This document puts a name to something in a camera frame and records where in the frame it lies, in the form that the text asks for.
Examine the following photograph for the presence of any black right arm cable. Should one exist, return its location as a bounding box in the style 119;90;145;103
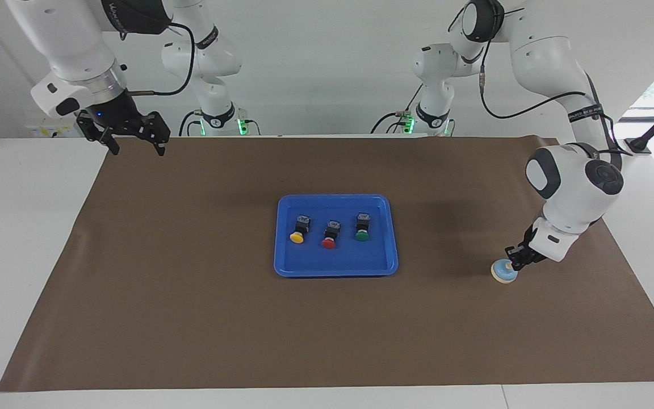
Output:
123;22;196;97

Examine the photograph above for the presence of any red push button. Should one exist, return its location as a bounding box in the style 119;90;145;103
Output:
321;220;343;249

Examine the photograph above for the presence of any green push button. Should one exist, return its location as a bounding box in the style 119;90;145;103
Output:
354;212;372;242

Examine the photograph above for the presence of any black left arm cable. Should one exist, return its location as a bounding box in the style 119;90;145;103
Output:
448;0;635;157

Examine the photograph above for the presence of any brown paper table mat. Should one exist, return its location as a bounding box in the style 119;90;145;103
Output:
0;136;654;393

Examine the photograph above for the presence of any blue desk bell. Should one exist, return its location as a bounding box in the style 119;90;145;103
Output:
491;259;518;284

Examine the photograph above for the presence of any yellow push button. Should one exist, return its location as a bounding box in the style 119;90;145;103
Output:
289;215;313;244

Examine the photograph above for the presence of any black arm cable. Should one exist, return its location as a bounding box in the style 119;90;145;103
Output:
448;0;635;157
123;22;196;97

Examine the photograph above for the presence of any blue plastic tray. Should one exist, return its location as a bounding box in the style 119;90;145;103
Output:
274;194;399;278

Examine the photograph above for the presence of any black base power cable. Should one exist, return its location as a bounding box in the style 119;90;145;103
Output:
370;85;425;135
178;110;204;137

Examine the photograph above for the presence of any white wall socket box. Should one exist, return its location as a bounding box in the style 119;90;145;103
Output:
25;116;81;138

